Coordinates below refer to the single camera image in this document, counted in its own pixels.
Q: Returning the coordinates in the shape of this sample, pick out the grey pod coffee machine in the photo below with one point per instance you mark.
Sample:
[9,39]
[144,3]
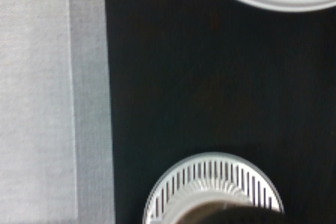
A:
[212,171]

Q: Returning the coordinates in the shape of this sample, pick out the grey woven placemat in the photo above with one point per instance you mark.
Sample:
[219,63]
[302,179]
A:
[56,139]

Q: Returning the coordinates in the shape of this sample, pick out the white ceramic mug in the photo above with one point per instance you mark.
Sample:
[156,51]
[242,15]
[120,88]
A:
[192,206]

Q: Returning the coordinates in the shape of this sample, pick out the white two-tier round shelf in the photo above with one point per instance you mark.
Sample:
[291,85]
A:
[291,5]

